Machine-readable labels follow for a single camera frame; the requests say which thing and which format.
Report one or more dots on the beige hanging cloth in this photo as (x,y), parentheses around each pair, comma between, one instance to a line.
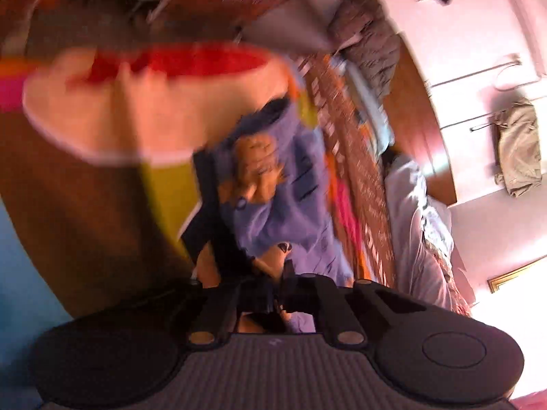
(517,149)

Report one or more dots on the grey quilted blanket pile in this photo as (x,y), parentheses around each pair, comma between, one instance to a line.
(367,38)

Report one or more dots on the wooden headboard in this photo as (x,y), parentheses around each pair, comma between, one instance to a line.
(414,115)

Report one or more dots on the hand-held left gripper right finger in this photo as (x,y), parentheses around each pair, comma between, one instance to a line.
(288,284)

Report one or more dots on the gold picture frame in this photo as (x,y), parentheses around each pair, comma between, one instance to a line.
(495,283)

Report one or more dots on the brown patterned bedspread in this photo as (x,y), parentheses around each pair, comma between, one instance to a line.
(363,179)

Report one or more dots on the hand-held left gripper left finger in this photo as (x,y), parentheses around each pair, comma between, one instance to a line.
(261,292)

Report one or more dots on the colourful cartoon printed blanket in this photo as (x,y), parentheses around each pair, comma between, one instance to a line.
(107,106)

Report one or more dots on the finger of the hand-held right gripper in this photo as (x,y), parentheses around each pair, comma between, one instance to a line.
(209,188)

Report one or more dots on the grey bedside cabinet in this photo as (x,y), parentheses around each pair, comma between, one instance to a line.
(290,25)

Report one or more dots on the blue printed pants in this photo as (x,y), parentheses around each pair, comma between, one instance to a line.
(299,205)

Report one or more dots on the light blue pillow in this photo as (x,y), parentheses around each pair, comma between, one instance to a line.
(367,102)

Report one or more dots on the red floral quilt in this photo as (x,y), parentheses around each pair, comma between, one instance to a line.
(453,277)

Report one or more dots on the pale lilac duvet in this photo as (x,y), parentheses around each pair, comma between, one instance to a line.
(410,230)

